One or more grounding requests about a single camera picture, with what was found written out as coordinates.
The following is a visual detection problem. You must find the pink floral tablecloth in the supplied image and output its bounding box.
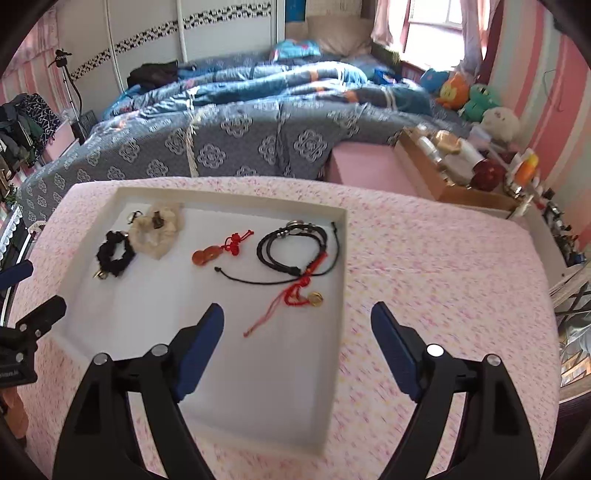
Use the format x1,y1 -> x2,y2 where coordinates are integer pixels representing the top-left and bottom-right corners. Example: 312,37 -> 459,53
9,176 -> 561,480

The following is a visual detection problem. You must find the white lace shelf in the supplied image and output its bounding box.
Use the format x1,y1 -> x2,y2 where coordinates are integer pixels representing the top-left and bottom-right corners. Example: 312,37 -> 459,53
0,205 -> 38,273

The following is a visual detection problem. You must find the orange plush toy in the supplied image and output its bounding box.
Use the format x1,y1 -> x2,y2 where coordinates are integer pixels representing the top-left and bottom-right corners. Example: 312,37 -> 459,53
436,74 -> 472,110

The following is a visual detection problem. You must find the black leather bracelet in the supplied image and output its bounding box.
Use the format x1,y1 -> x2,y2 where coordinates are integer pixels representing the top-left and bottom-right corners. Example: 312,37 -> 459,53
256,220 -> 329,278

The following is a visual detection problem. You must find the wooden box of cosmetics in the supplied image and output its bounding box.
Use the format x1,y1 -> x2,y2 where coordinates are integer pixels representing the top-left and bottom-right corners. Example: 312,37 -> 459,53
393,128 -> 520,213

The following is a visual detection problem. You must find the orange pendant red knot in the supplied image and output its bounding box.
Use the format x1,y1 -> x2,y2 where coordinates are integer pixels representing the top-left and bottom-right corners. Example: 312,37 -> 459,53
191,229 -> 256,267

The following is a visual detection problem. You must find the blue plush toy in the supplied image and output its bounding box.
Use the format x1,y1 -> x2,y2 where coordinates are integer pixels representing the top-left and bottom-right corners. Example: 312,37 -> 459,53
420,68 -> 451,95

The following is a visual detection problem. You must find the black garment steamer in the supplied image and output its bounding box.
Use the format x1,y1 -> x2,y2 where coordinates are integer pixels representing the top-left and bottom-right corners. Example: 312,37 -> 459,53
48,48 -> 100,144

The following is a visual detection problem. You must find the thin black cord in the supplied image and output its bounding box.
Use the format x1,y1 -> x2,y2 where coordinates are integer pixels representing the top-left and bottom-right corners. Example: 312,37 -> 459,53
213,222 -> 345,284

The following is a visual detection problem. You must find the black scrunchie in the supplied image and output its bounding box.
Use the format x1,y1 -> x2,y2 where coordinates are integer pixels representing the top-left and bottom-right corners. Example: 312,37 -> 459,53
95,229 -> 137,281

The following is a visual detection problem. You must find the black clothing pile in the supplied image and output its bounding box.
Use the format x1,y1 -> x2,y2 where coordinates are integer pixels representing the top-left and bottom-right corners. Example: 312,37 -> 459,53
127,61 -> 181,90

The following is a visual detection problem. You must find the clothes rack with coats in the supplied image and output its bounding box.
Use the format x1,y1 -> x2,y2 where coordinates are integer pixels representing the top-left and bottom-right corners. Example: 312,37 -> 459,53
0,92 -> 63,204

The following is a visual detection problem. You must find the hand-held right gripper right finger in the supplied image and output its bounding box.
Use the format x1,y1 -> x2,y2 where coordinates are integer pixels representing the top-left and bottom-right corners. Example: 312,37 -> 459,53
370,301 -> 541,480

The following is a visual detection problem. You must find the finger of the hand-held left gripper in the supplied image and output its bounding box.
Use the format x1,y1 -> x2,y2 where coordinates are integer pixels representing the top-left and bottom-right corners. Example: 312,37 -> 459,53
8,295 -> 68,340
0,260 -> 35,291

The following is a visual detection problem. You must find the grey patterned bedspread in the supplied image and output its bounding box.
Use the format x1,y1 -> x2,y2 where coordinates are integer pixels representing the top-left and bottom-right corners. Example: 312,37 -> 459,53
21,99 -> 467,227

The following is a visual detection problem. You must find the orange bottle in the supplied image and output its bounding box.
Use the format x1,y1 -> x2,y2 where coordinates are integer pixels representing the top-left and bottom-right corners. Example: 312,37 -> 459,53
514,152 -> 540,185

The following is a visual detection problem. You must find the red round ornament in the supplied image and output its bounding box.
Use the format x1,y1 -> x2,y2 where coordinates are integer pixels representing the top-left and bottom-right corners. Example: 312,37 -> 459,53
471,159 -> 506,191

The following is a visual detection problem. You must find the green plush toy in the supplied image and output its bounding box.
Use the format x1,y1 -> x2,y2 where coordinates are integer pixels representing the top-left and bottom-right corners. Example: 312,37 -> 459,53
459,84 -> 502,121

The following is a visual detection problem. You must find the beige pillow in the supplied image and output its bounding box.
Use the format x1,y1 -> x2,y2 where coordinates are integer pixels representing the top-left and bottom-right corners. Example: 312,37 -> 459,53
307,15 -> 375,56

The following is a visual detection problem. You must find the white wardrobe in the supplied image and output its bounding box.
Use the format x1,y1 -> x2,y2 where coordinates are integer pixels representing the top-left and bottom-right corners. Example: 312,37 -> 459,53
55,0 -> 284,116

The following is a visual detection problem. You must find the window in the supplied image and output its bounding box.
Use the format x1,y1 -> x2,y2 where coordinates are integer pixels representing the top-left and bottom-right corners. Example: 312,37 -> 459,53
404,0 -> 467,65

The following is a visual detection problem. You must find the white plush toy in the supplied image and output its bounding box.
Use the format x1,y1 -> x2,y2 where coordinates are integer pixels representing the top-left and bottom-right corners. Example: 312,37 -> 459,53
480,107 -> 522,141

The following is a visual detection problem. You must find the blue quilt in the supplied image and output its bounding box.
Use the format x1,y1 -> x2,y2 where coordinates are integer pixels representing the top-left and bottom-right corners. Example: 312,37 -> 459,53
104,60 -> 435,121

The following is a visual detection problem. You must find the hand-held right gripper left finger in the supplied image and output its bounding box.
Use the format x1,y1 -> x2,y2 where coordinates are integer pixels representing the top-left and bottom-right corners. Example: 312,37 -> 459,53
52,302 -> 225,480

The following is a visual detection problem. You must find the pink window curtain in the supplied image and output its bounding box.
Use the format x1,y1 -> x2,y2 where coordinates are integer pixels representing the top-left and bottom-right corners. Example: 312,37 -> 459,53
372,0 -> 411,47

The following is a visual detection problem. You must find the white rectangular tray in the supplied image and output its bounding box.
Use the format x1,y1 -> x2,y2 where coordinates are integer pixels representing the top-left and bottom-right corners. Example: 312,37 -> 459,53
52,186 -> 348,457

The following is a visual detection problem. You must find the red cord gold coin bracelet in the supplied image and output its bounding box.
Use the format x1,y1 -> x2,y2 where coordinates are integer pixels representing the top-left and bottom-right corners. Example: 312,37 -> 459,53
243,251 -> 329,337

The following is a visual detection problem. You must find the cream scrunchie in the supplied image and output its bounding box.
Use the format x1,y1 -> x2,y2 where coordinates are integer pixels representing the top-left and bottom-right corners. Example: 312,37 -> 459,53
127,202 -> 185,260

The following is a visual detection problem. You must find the blue patterned pillow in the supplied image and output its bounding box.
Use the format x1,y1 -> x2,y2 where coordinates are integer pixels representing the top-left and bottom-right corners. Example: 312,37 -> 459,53
272,39 -> 324,61

